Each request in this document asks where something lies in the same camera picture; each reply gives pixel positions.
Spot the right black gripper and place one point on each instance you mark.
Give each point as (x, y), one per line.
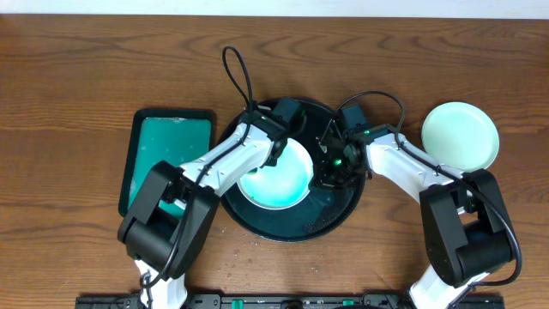
(328, 170)

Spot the white plate green stain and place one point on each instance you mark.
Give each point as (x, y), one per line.
(282, 186)

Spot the light green plate front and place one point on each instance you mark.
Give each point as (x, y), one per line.
(460, 135)

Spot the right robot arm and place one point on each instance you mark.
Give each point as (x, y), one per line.
(467, 229)

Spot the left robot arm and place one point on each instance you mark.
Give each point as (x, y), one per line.
(167, 224)

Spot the black round tray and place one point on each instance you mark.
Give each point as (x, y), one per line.
(319, 213)

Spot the black rectangular tray green water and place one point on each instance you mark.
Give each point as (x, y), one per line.
(176, 136)

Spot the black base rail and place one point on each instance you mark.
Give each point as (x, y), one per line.
(215, 301)

